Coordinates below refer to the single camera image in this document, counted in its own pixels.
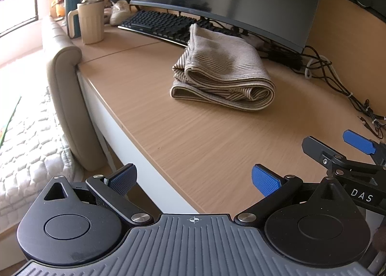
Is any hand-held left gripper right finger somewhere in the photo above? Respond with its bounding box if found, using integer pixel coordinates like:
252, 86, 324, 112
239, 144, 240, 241
234, 164, 355, 222

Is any white cable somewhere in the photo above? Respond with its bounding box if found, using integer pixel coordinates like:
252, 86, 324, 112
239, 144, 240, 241
304, 58, 333, 79

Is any beige padded headboard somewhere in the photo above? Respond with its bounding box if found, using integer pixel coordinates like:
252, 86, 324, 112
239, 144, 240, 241
41, 15, 108, 172

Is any white quilted mattress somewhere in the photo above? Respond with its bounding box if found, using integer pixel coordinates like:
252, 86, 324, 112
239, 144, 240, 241
0, 87, 85, 220

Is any cream mug with lid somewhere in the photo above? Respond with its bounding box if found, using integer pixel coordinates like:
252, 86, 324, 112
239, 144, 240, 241
68, 0, 105, 45

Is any black cable bundle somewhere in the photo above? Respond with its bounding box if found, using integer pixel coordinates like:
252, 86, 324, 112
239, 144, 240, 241
256, 42, 386, 138

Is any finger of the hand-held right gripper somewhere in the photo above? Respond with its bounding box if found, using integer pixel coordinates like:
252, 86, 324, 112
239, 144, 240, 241
343, 130, 386, 168
302, 136, 347, 171

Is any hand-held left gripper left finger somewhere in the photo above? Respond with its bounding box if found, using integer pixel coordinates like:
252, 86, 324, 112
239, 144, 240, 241
45, 164, 154, 225

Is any black keyboard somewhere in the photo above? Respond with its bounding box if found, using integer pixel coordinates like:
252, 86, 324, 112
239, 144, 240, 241
117, 10, 242, 48

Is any white shoe figure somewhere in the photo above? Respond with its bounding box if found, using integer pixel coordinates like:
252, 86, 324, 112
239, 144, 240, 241
109, 0, 131, 26

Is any beige striped garment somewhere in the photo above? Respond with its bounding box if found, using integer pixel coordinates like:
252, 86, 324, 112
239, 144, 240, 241
170, 23, 276, 112

